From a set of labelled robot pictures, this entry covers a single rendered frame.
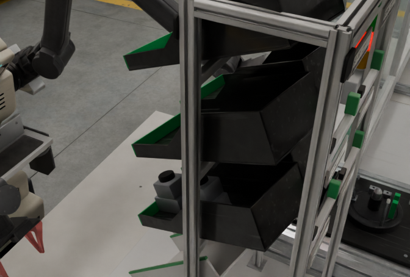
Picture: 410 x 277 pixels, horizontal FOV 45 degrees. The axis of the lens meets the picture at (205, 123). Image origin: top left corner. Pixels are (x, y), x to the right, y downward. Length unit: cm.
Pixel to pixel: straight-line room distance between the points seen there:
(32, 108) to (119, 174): 206
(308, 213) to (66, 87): 318
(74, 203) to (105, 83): 230
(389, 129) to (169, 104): 191
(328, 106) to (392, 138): 126
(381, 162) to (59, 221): 99
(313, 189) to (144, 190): 93
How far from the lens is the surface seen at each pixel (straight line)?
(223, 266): 88
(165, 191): 89
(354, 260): 122
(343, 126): 70
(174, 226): 85
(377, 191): 127
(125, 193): 147
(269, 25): 53
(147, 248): 132
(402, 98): 203
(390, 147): 175
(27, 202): 160
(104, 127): 324
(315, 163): 59
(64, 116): 340
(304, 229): 66
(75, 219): 142
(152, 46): 76
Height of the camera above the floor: 186
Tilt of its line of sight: 35 degrees down
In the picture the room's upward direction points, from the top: 1 degrees clockwise
